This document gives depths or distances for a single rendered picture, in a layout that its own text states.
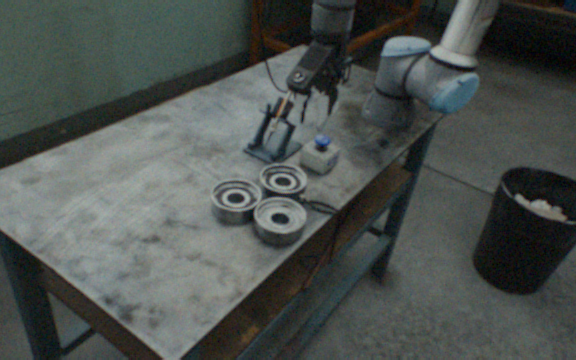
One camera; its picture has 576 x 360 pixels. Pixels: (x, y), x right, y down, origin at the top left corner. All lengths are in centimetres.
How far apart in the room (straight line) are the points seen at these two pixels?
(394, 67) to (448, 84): 17
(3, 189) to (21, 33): 142
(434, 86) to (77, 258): 88
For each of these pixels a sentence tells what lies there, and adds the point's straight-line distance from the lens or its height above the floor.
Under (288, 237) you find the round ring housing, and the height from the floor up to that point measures 83.
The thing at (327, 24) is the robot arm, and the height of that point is 118.
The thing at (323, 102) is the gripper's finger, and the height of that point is 103.
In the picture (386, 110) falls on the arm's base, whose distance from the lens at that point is 139.
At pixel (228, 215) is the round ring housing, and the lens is 98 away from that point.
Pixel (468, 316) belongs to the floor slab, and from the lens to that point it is 209.
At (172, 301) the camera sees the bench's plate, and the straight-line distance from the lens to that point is 87.
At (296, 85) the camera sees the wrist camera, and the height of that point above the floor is 109.
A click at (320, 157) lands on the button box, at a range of 114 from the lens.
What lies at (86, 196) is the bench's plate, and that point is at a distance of 109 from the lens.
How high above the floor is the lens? 148
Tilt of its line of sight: 37 degrees down
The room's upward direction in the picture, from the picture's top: 8 degrees clockwise
